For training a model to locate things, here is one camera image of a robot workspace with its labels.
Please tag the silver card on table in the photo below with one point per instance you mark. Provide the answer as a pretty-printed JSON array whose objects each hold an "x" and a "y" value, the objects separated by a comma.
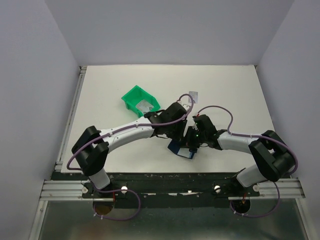
[{"x": 194, "y": 95}]

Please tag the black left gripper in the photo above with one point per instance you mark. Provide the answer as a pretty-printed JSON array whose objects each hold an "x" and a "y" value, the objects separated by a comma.
[{"x": 179, "y": 135}]

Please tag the aluminium table edge rail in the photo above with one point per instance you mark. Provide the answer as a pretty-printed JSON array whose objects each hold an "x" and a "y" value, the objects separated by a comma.
[{"x": 59, "y": 161}]

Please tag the grey striped credit card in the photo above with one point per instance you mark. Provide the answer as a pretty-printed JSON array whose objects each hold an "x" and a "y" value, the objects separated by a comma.
[{"x": 185, "y": 152}]

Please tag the aluminium front frame rail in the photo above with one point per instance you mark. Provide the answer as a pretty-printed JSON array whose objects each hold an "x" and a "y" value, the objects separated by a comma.
[{"x": 54, "y": 191}]

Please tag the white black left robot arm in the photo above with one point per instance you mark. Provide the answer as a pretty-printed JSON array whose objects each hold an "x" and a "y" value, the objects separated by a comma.
[{"x": 93, "y": 146}]

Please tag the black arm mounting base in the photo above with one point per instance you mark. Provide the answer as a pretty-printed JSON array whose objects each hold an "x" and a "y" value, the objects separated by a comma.
[{"x": 170, "y": 190}]

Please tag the blue leather card holder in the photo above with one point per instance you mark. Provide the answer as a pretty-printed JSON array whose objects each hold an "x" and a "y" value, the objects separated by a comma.
[{"x": 175, "y": 148}]

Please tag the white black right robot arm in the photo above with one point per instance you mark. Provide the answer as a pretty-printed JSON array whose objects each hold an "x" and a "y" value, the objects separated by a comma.
[{"x": 272, "y": 159}]

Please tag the green plastic bin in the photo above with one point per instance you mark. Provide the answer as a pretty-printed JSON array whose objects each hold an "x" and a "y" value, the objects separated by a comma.
[{"x": 135, "y": 95}]

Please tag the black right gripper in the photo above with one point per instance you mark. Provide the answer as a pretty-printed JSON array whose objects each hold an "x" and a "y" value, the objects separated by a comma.
[{"x": 189, "y": 142}]

